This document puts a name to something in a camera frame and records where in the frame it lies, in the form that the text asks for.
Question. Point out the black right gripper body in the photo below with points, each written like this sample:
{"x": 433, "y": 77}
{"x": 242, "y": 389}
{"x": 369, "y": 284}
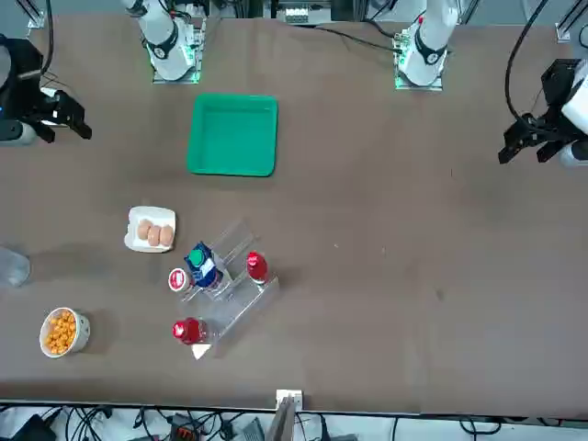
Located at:
{"x": 20, "y": 69}

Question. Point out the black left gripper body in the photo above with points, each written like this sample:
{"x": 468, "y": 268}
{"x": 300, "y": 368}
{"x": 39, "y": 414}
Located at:
{"x": 560, "y": 82}

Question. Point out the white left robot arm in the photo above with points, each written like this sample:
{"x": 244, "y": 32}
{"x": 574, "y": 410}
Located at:
{"x": 432, "y": 27}

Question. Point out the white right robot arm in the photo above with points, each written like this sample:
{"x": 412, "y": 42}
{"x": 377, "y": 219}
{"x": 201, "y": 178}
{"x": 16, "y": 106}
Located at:
{"x": 163, "y": 27}

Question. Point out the white egg box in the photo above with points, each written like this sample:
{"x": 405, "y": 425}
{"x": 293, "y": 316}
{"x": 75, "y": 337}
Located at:
{"x": 151, "y": 213}

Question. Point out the brown egg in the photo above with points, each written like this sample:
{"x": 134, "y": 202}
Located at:
{"x": 153, "y": 235}
{"x": 165, "y": 236}
{"x": 144, "y": 228}

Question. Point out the orange snack pieces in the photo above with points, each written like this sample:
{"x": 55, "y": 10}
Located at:
{"x": 59, "y": 331}

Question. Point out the white snack cup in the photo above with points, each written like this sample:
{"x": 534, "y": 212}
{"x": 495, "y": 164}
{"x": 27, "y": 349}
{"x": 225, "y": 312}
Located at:
{"x": 83, "y": 328}

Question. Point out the black device box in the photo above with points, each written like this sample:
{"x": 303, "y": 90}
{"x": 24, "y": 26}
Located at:
{"x": 32, "y": 429}

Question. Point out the clear plastic cup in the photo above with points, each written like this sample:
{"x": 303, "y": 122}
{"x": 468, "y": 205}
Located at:
{"x": 14, "y": 266}

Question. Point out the green plastic tray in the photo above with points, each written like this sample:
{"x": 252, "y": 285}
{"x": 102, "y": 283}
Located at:
{"x": 232, "y": 138}

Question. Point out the white cup with red lid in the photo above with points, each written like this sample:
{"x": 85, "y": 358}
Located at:
{"x": 178, "y": 279}

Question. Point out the blue carton with green cap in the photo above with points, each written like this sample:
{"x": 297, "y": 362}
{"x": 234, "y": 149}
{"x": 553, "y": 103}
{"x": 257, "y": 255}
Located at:
{"x": 206, "y": 273}

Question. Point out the red drink bottle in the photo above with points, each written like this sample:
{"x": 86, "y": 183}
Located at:
{"x": 257, "y": 266}
{"x": 190, "y": 331}

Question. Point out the clear acrylic stepped shelf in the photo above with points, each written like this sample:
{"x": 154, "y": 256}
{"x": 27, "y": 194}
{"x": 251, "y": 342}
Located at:
{"x": 243, "y": 303}

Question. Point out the black and red device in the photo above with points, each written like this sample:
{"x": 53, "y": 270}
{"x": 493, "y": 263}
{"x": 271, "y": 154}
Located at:
{"x": 183, "y": 432}

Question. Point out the grey power adapter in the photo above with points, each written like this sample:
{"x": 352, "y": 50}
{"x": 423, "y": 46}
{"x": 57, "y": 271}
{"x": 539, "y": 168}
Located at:
{"x": 252, "y": 429}

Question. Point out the aluminium frame bracket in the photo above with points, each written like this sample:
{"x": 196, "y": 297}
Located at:
{"x": 567, "y": 25}
{"x": 39, "y": 16}

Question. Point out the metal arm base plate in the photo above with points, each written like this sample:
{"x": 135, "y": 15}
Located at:
{"x": 399, "y": 83}
{"x": 195, "y": 75}

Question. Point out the white table edge bracket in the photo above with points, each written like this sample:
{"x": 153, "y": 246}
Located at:
{"x": 298, "y": 396}

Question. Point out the grey metal post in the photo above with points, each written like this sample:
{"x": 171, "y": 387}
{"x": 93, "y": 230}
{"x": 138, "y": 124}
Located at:
{"x": 282, "y": 422}

